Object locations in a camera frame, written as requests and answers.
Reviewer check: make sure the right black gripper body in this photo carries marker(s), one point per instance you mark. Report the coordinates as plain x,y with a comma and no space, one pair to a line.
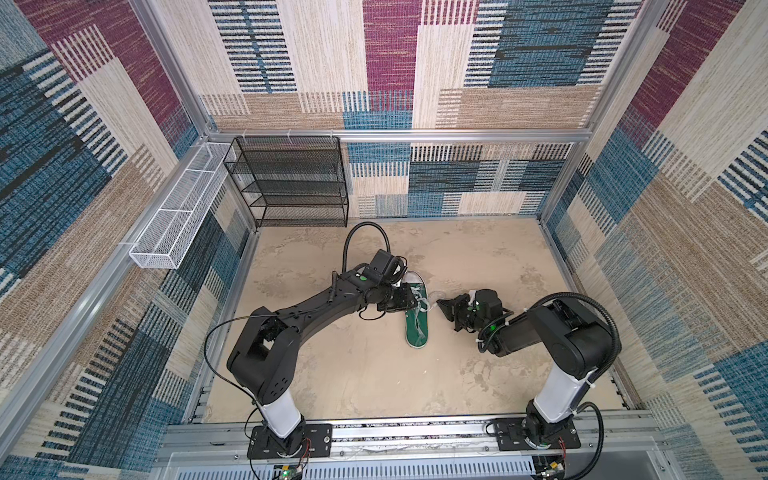
461,313

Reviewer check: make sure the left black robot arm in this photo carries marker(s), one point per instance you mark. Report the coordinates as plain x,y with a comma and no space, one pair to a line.
264,358

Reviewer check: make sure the white shoelace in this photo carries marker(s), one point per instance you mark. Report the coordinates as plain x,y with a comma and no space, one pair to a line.
417,314

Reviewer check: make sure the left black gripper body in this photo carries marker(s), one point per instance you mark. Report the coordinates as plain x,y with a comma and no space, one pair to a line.
398,299

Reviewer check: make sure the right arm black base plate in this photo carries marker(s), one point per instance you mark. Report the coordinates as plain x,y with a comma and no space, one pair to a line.
529,433

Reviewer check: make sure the white wire mesh basket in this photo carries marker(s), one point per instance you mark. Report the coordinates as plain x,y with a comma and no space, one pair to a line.
165,241

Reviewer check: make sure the black wire mesh shelf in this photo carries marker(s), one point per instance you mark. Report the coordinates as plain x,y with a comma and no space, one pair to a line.
290,181

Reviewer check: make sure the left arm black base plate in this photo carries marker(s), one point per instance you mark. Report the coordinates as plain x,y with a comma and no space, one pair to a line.
307,440

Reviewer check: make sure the aluminium mounting rail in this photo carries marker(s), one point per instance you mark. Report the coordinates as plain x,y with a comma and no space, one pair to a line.
627,445

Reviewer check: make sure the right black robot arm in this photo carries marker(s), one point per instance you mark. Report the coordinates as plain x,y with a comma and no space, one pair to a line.
578,333

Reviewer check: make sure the green canvas sneaker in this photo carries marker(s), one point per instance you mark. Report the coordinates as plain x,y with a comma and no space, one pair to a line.
416,338

